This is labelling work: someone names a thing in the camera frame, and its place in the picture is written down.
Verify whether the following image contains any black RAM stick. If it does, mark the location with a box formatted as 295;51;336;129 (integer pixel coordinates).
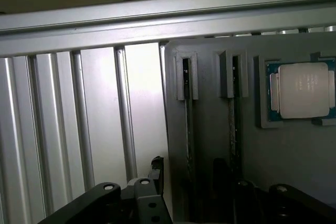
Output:
228;55;243;180
182;57;195;183

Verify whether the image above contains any grey parts rack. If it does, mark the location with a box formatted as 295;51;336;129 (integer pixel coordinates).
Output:
160;31;336;224

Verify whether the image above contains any silver CPU with blue board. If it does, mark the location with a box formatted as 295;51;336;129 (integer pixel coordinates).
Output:
264;61;336;123

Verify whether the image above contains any aluminium table frame rail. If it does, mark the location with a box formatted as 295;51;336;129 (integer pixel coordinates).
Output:
0;0;336;58

